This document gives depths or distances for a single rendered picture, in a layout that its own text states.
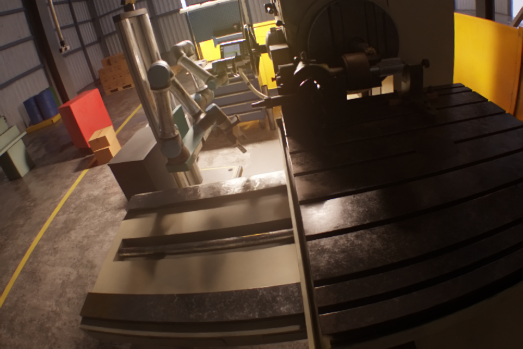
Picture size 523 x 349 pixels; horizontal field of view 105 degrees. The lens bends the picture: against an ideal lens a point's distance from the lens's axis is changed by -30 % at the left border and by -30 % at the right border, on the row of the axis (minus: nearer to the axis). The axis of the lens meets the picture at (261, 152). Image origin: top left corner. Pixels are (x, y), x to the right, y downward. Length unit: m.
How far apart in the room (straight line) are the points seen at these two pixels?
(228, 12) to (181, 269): 3.21
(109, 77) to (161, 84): 8.20
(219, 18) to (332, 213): 3.29
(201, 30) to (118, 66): 5.76
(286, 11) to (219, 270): 1.38
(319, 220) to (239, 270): 0.45
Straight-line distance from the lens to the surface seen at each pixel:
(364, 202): 0.94
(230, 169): 2.49
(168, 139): 1.60
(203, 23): 3.92
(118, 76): 9.48
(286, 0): 1.69
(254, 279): 1.15
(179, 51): 2.13
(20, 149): 6.51
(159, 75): 1.49
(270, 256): 1.21
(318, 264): 0.79
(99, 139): 4.42
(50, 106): 10.12
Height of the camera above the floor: 1.64
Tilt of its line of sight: 31 degrees down
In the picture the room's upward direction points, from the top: 13 degrees counter-clockwise
